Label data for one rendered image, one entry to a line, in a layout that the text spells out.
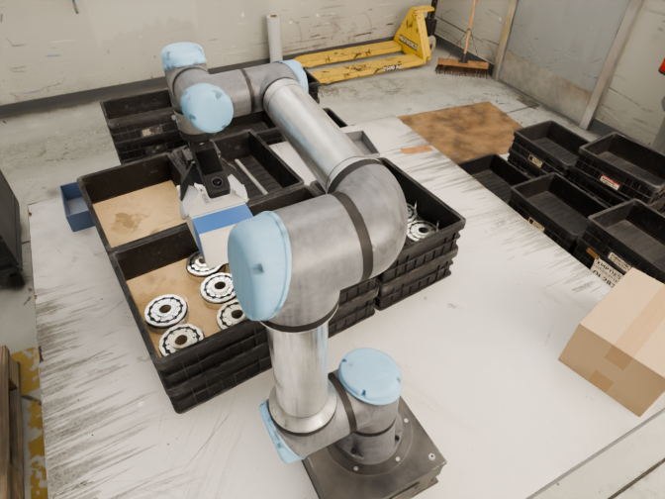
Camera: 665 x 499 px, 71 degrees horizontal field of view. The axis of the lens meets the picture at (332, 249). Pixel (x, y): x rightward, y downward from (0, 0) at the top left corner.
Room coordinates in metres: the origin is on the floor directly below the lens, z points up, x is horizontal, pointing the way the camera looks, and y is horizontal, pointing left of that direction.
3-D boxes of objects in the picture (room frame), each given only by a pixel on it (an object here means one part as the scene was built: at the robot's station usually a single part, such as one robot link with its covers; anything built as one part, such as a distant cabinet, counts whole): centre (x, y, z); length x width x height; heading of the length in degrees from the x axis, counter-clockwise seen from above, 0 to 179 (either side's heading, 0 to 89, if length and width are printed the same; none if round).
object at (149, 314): (0.74, 0.41, 0.86); 0.10 x 0.10 x 0.01
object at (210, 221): (0.82, 0.26, 1.10); 0.20 x 0.12 x 0.09; 28
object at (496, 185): (2.08, -0.87, 0.26); 0.40 x 0.30 x 0.23; 28
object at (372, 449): (0.47, -0.08, 0.85); 0.15 x 0.15 x 0.10
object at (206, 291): (0.82, 0.29, 0.86); 0.10 x 0.10 x 0.01
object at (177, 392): (0.78, 0.35, 0.76); 0.40 x 0.30 x 0.12; 33
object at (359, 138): (1.73, -0.03, 0.73); 0.27 x 0.20 x 0.05; 109
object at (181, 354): (0.78, 0.35, 0.92); 0.40 x 0.30 x 0.02; 33
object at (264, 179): (1.28, 0.32, 0.87); 0.40 x 0.30 x 0.11; 33
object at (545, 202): (1.73, -1.06, 0.31); 0.40 x 0.30 x 0.34; 28
